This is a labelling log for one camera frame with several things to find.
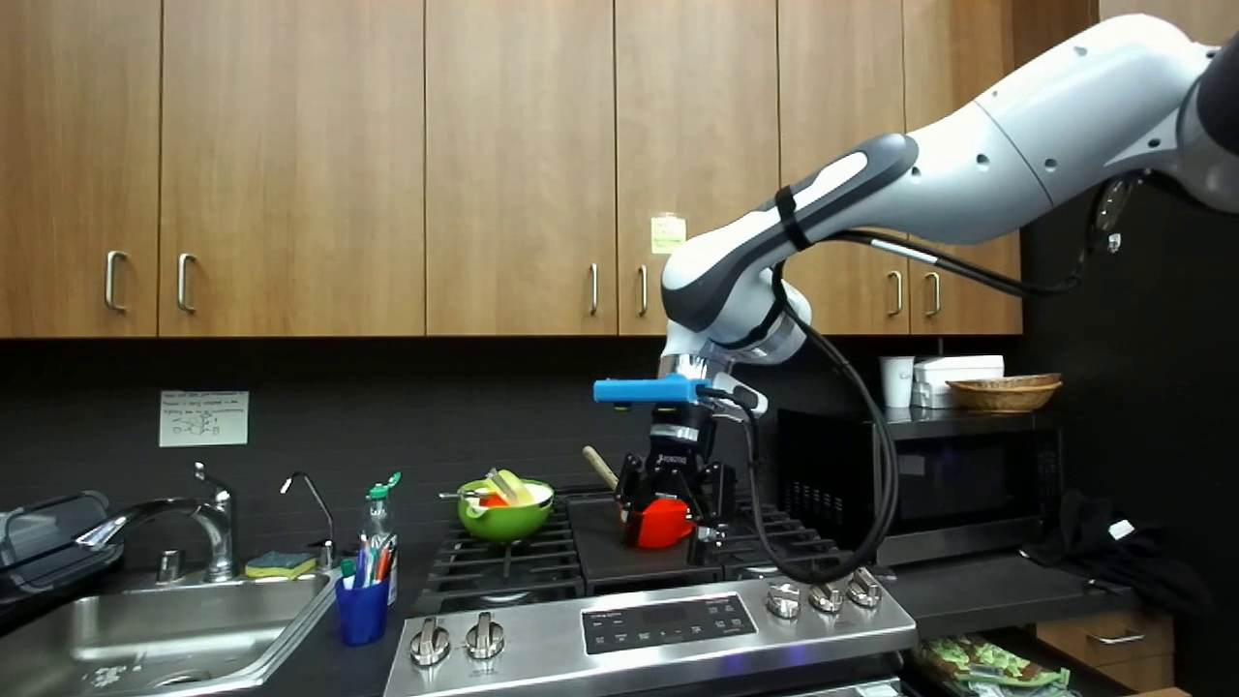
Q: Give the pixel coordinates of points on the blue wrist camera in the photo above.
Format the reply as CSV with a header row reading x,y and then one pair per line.
x,y
648,391

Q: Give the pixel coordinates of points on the white paper note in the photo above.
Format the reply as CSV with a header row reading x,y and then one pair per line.
x,y
204,420

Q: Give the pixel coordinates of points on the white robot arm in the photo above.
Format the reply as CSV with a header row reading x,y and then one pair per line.
x,y
1127,93

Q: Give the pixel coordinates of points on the steel kitchen sink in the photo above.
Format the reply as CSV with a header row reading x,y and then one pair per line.
x,y
181,640

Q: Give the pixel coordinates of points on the upper wooden cabinets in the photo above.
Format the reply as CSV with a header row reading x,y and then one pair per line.
x,y
423,167

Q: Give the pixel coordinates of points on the green patterned cloth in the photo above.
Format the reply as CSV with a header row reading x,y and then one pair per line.
x,y
976,668

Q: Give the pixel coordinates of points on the black microwave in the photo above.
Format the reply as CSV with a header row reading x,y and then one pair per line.
x,y
964,484

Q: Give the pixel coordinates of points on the blue cup with utensils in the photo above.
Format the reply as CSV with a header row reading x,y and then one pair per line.
x,y
364,580

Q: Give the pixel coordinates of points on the chrome faucet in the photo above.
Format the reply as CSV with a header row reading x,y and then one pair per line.
x,y
213,512

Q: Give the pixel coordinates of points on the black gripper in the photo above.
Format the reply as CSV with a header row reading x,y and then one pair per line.
x,y
676,458

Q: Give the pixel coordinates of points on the green bowl with vegetables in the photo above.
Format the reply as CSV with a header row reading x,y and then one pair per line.
x,y
506,503

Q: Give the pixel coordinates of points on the red pot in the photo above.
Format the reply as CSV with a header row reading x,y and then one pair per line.
x,y
659,522

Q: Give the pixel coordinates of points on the wicker basket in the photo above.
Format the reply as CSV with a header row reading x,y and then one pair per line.
x,y
1005,396

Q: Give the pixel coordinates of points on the wooden top drawer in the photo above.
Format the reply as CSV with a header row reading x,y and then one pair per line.
x,y
1133,646

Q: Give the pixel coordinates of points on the stainless steel stove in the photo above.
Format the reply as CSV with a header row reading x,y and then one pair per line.
x,y
574,614

